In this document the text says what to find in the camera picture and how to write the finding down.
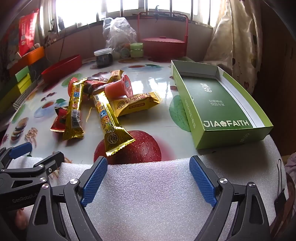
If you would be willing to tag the pale crumpled cloth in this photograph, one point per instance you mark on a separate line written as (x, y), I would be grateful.
(291, 166)

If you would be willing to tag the red jelly cup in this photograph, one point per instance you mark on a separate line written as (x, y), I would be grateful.
(71, 85)

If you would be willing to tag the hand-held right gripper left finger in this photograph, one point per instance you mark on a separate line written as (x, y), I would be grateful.
(94, 183)

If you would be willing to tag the orange box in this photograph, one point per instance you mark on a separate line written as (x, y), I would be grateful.
(32, 56)

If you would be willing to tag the dark red snack packet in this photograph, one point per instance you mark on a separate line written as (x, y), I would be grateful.
(92, 85)

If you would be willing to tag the clear plastic bag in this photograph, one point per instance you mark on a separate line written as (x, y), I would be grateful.
(118, 32)

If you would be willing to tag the barred window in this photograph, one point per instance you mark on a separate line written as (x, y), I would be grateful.
(129, 7)

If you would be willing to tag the green storage box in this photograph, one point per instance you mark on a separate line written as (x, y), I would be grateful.
(22, 73)

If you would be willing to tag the dark jar with white lid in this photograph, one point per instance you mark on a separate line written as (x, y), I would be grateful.
(103, 59)

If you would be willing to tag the white foam sheet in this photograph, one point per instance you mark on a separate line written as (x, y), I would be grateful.
(150, 201)

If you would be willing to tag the green plastic jar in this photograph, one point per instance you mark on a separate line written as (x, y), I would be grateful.
(136, 49)

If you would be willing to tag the yellow-green storage box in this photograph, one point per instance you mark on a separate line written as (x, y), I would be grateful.
(24, 83)

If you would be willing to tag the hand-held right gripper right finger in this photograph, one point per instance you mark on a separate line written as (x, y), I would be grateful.
(202, 183)

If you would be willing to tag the small round green tin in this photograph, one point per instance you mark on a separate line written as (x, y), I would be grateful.
(125, 52)

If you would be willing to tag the small yellow snack packet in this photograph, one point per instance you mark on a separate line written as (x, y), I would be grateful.
(115, 75)

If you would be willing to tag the wide yellow snack packet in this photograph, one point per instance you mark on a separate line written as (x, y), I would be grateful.
(136, 104)

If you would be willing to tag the green cardboard box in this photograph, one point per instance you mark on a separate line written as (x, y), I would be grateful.
(215, 99)

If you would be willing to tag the red plastic bowl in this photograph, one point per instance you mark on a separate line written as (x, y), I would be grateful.
(62, 68)

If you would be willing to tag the long yellow snack bar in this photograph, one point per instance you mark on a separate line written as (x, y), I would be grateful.
(111, 125)
(74, 113)

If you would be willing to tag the brown wooden wardrobe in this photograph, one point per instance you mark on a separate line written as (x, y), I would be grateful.
(275, 46)

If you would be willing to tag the cream patterned curtain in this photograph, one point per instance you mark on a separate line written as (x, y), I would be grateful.
(233, 39)

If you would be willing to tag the person's left hand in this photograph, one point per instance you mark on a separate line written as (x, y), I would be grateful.
(22, 217)

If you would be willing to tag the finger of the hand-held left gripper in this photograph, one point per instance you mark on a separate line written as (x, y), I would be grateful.
(20, 148)
(49, 162)

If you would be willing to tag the red snack bag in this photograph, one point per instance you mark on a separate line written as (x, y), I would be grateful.
(27, 32)

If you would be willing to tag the pink jelly cup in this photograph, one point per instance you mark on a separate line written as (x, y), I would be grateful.
(115, 89)

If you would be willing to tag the small red snack packet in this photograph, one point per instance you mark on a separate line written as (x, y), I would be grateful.
(57, 120)

